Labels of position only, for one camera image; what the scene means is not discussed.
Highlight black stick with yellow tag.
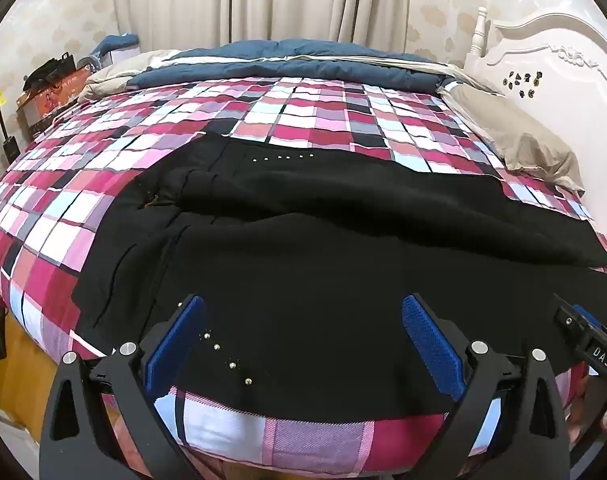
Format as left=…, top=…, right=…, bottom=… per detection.
left=0, top=80, right=20, bottom=163

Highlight beige curtain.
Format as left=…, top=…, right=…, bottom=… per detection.
left=114, top=0, right=409, bottom=58

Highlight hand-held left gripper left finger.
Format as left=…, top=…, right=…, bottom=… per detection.
left=40, top=294, right=206, bottom=480

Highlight blue and beige duvet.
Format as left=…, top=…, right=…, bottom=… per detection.
left=78, top=37, right=489, bottom=106

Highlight person's right hand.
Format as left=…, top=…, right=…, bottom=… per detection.
left=569, top=376, right=607, bottom=456

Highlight group of black headboard stickers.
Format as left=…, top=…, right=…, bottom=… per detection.
left=501, top=71, right=544, bottom=99

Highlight orange cardboard box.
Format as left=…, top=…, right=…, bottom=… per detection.
left=16, top=67, right=97, bottom=141

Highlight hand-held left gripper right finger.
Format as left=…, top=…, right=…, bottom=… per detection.
left=401, top=293, right=570, bottom=480

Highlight black pants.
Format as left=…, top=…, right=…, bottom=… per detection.
left=71, top=132, right=607, bottom=418

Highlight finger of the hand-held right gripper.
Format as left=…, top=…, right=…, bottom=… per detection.
left=553, top=292, right=607, bottom=350
left=572, top=303, right=607, bottom=345

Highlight beige pillow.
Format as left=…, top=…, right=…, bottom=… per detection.
left=436, top=80, right=587, bottom=196

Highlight plaid bed sheet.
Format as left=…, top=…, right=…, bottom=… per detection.
left=0, top=76, right=607, bottom=478

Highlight wooden bed frame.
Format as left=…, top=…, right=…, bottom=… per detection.
left=0, top=305, right=124, bottom=461

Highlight white carved headboard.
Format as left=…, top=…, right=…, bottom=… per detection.
left=463, top=7, right=607, bottom=261

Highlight black bag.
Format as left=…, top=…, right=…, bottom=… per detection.
left=22, top=52, right=77, bottom=93

